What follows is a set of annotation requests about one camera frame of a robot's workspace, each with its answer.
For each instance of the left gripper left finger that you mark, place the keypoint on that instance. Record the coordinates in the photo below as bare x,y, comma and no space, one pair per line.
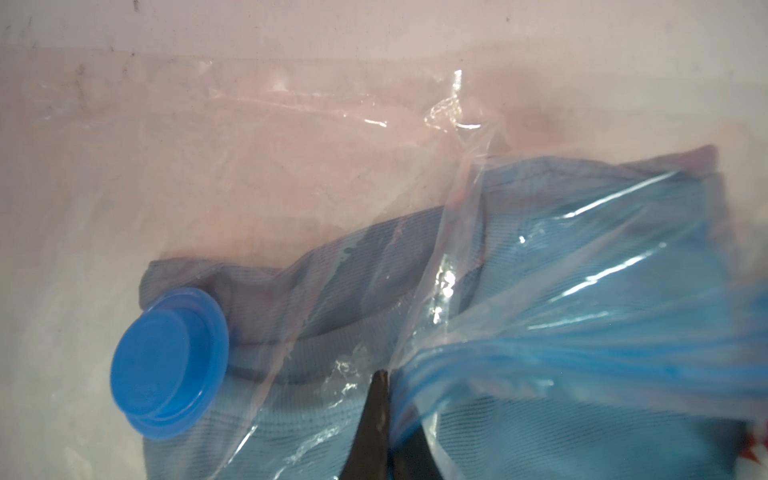
368,457

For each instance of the clear vacuum bag blue zipper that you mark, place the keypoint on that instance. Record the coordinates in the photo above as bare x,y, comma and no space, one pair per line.
111,161

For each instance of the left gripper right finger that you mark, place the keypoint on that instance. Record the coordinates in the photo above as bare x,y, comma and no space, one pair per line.
411,458

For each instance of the light blue tank top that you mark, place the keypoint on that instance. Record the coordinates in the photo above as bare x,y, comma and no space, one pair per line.
562,319

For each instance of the red white striped shirt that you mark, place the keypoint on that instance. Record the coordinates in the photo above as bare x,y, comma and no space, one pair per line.
754,453

